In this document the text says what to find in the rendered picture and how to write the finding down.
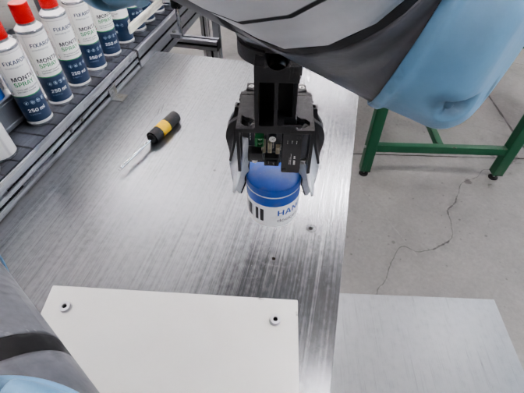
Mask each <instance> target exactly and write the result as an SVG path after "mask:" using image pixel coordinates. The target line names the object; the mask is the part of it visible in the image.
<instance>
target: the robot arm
mask: <svg viewBox="0 0 524 393"><path fill-rule="evenodd" d="M83 1H84V2H86V3H87V4H88V5H90V6H91V7H93V8H95V9H98V10H101V11H105V12H114V11H117V10H120V9H125V8H128V7H131V6H136V7H138V8H143V7H145V6H147V5H148V4H149V2H150V1H152V0H83ZM172 1H174V2H177V3H179V4H180V5H182V6H184V7H186V8H188V9H190V10H192V11H194V12H196V13H198V14H200V15H202V16H204V17H206V18H208V19H210V20H212V21H213V22H215V23H217V24H219V25H221V26H223V27H225V28H227V29H229V30H231V31H233V32H235V33H236V37H237V52H238V54H239V56H240V57H241V58H242V59H243V60H245V61H246V62H248V63H250V64H253V73H254V83H247V88H246V90H244V91H241V94H240V96H239V102H236V103H235V109H234V112H233V113H232V114H231V116H230V118H229V120H228V125H227V129H226V135H225V137H226V141H227V144H228V149H229V155H230V156H229V166H230V171H231V176H232V181H233V187H232V192H233V193H235V192H236V190H237V191H238V193H242V192H243V189H244V186H245V185H246V174H247V173H248V171H249V170H250V162H253V163H257V162H264V165H265V166H278V165H279V162H281V172H295V173H299V174H300V175H301V176H302V178H301V187H302V189H303V193H304V196H305V195H306V196H307V195H308V194H309V193H310V195H311V196H313V194H314V183H315V182H316V178H317V173H318V168H319V165H320V161H319V157H320V151H321V148H322V147H323V144H324V125H323V123H322V120H321V118H320V116H319V114H318V112H317V104H313V95H312V93H309V92H308V91H307V90H306V84H299V82H300V80H301V79H302V74H303V67H305V68H307V69H308V70H310V71H312V72H314V73H316V74H318V75H320V76H322V77H324V78H325V79H327V80H330V81H331V82H333V83H336V84H338V85H339V86H341V87H343V88H345V89H346V90H349V91H351V92H353V93H354V94H357V95H359V96H360V97H362V98H364V99H366V100H367V104H368V105H369V106H371V107H372V108H374V109H381V108H386V109H389V110H391V111H393V112H396V113H398V114H400V115H403V116H405V117H406V118H409V119H411V120H413V121H415V122H418V123H420V124H422V125H424V126H427V127H430V128H432V129H448V128H451V127H454V126H457V125H459V124H461V123H463V122H464V121H465V120H467V119H468V118H469V117H470V116H471V115H472V114H473V113H474V112H475V111H476V110H477V109H478V108H479V107H480V106H481V104H482V103H483V102H484V101H485V100H486V99H487V97H488V96H489V94H490V93H491V92H492V90H493V89H494V88H495V87H496V85H497V84H498V82H499V81H500V80H501V78H502V77H503V75H504V74H505V73H506V72H507V70H508V68H509V67H510V66H511V64H512V63H513V62H514V61H515V59H516V57H517V56H518V54H519V53H520V51H521V50H522V49H523V47H524V0H172ZM0 393H100V392H99V391H98V390H97V389H96V387H95V386H94V384H93V383H92V382H91V381H90V379H89V378H88V376H87V375H86V374H85V373H84V372H83V370H82V369H81V367H80V366H79V364H78V363H77V362H76V361H75V360H74V358H73V357H72V355H71V354H70V353H69V351H68V350H67V348H66V347H65V346H64V345H63V343H62V342H61V340H60V339H59V338H58V336H57V335H56V333H54V331H53V330H52V329H51V327H50V326H49V324H48V323H47V321H46V320H45V319H44V318H43V317H42V315H41V314H40V312H39V311H38V310H37V308H36V307H35V305H34V304H33V303H32V302H31V301H30V299H29V298H28V296H27V295H26V293H25V292H24V291H23V290H22V289H21V287H20V286H19V285H18V283H17V282H16V280H15V279H14V278H13V276H12V275H11V274H10V273H9V269H8V268H7V266H6V264H5V261H4V260H3V258H2V257H1V255H0Z"/></svg>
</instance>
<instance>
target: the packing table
mask: <svg viewBox="0 0 524 393"><path fill-rule="evenodd" d="M387 114H388V109H386V108H381V109H374V113H373V116H372V119H371V122H370V128H369V130H368V134H367V137H366V142H365V145H364V148H363V154H362V157H361V160H360V163H359V169H360V171H359V174H360V175H361V176H367V175H368V172H370V170H371V167H372V164H373V161H374V156H375V154H376V152H396V153H423V154H475V155H497V158H496V159H495V161H494V163H493V164H492V165H491V167H490V169H489V170H490V172H491V174H489V175H488V178H489V179H491V180H497V179H498V176H503V174H504V173H505V172H506V170H507V169H508V167H509V165H510V164H511V163H512V161H513V160H514V158H515V156H516V155H517V153H518V152H519V151H520V149H521V148H522V146H523V144H524V115H523V116H522V117H521V119H520V121H519V123H518V124H517V126H516V127H515V129H514V130H513V132H512V134H511V136H510V137H509V138H508V140H507V142H506V143H505V145H504V146H496V145H468V144H443V142H442V140H441V137H440V135H439V133H438V131H437V129H432V128H430V127H427V126H426V128H427V131H428V133H429V134H430V138H431V139H432V142H433V143H388V142H379V140H380V138H381V133H382V130H383V128H384V123H385V120H386V117H387Z"/></svg>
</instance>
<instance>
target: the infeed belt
mask: <svg viewBox="0 0 524 393"><path fill-rule="evenodd" d="M121 50H122V54H121V55H120V56H117V57H114V58H105V59H106V62H107V64H108V67H107V69H105V70H103V71H100V72H96V73H92V72H89V74H90V78H91V79H92V82H91V84H89V85H88V86H86V87H82V88H72V87H70V89H71V91H72V93H73V96H74V99H73V101H72V102H70V103H69V104H66V105H63V106H54V105H51V104H50V103H49V100H48V98H47V97H46V98H45V99H46V101H47V103H48V105H49V107H50V109H51V111H52V113H53V114H54V118H53V120H52V121H51V122H49V123H48V124H46V125H43V126H30V125H29V124H28V123H27V121H26V119H24V120H23V121H22V122H21V123H20V124H19V125H18V126H17V127H16V128H15V129H13V130H12V131H11V132H10V133H9V136H10V138H11V139H12V141H13V143H14V144H15V145H16V147H17V149H18V152H17V154H16V156H15V157H13V158H12V159H10V160H8V161H5V162H2V163H0V166H1V171H0V182H1V181H2V180H3V179H4V178H5V177H6V176H7V175H8V174H9V173H10V172H11V171H12V170H13V169H14V168H15V167H16V166H17V165H18V164H19V163H20V162H21V161H22V160H23V159H24V158H25V157H26V156H27V155H28V154H29V153H30V152H31V151H32V150H33V149H34V148H35V147H36V146H37V145H38V144H39V143H40V142H41V141H42V140H43V139H44V138H45V137H46V136H47V135H48V134H49V133H50V132H51V131H52V130H53V129H54V128H55V127H56V126H57V125H58V124H59V123H60V122H61V121H62V120H63V119H64V118H65V117H66V116H67V115H68V114H69V113H70V112H71V111H72V110H73V109H74V108H75V107H76V106H77V105H78V104H79V103H80V102H81V101H82V100H83V99H84V98H85V97H86V96H87V95H88V94H89V93H90V92H91V91H92V90H93V89H94V88H95V87H96V86H97V85H98V84H99V83H100V82H101V81H102V80H103V79H104V78H105V77H106V76H108V75H109V74H110V73H111V72H112V71H113V70H114V69H115V68H116V67H117V66H118V65H119V64H120V63H121V62H122V61H123V60H124V59H125V58H126V57H127V56H128V55H129V54H130V53H131V52H132V51H133V50H132V49H124V48H121Z"/></svg>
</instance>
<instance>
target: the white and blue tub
mask: <svg viewBox="0 0 524 393"><path fill-rule="evenodd" d="M301 178H302V176H301V175H300V174H299V173H295V172H281V162H279V165H278V166H265V165H264V162H257V163H253V162H250V170H249V171H248V173H247V174H246V194H247V207H248V212H249V215H250V217H251V218H252V219H253V220H254V221H255V222H257V223H259V224H261V225H264V226H268V227H278V226H282V225H286V224H288V223H289V222H290V221H291V220H292V219H293V218H294V217H295V216H296V214H297V210H298V203H299V191H300V185H301Z"/></svg>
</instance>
